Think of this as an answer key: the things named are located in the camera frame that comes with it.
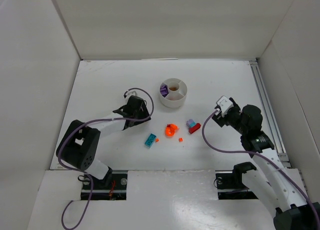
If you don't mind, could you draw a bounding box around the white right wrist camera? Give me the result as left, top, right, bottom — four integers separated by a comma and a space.
215, 95, 234, 118

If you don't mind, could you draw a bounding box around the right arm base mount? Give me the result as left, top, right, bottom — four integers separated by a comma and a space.
213, 162, 258, 200

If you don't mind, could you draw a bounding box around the red lego brick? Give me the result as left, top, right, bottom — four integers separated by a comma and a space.
188, 123, 201, 134

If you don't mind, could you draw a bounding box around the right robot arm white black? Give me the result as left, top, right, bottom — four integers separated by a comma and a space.
210, 95, 320, 230

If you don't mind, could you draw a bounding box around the purple rounded lego piece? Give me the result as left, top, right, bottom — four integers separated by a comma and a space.
160, 88, 169, 98

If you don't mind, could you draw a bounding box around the orange round lego piece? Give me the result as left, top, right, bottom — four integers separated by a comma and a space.
164, 123, 179, 138

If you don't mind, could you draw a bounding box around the teal lego brick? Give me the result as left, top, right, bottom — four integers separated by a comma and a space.
144, 133, 157, 148

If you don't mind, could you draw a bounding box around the aluminium rail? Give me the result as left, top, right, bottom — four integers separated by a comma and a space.
249, 60, 292, 169

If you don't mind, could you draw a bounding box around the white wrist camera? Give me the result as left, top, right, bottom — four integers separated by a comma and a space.
215, 95, 234, 118
123, 90, 137, 99

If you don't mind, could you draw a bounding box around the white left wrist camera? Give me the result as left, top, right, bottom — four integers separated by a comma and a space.
123, 90, 137, 99

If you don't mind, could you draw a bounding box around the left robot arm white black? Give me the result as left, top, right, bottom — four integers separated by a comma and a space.
56, 95, 151, 186

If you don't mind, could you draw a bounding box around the white round divided container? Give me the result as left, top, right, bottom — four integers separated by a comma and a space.
159, 78, 188, 109

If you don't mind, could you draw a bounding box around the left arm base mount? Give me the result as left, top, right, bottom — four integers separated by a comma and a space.
77, 170, 128, 201

